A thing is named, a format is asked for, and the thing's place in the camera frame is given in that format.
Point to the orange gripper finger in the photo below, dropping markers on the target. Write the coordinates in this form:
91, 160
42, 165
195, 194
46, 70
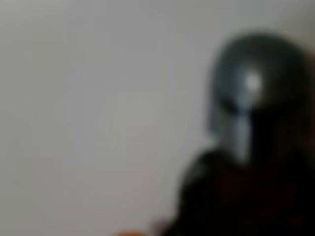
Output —
130, 233

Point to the small dark blue toy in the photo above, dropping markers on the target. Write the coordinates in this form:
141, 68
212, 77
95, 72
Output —
256, 127

